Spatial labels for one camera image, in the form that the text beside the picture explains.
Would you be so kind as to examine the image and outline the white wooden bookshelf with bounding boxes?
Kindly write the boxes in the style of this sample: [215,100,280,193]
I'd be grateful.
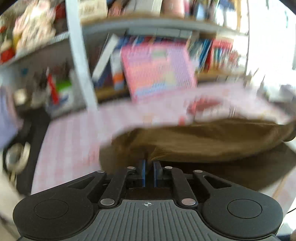
[1,1,250,115]

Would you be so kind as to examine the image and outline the pink checkered cartoon table mat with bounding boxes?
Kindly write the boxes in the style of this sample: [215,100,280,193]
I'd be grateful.
[31,83,290,193]

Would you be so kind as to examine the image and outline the lavender cloth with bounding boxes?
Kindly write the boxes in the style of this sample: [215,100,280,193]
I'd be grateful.
[0,86,23,149]

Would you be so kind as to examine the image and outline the white tape roll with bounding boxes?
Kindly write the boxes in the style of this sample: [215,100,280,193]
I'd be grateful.
[5,142,31,174]

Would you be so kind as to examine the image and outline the white orange box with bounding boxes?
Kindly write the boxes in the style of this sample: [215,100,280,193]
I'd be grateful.
[110,50,125,90]

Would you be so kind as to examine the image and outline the black bag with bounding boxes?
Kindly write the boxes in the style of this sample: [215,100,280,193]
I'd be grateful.
[16,108,51,196]

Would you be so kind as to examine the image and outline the white green-lid plastic jar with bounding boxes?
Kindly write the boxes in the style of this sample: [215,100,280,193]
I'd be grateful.
[54,80,74,112]

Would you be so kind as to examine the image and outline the pink keyboard learning tablet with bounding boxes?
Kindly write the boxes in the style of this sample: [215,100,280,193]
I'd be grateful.
[121,42,197,102]

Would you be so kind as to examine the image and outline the large white leaning book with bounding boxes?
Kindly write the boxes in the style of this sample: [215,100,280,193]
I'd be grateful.
[91,34,119,81]

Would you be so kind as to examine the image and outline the brown corduroy trousers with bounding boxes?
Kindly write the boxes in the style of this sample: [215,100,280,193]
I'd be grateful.
[99,118,295,191]

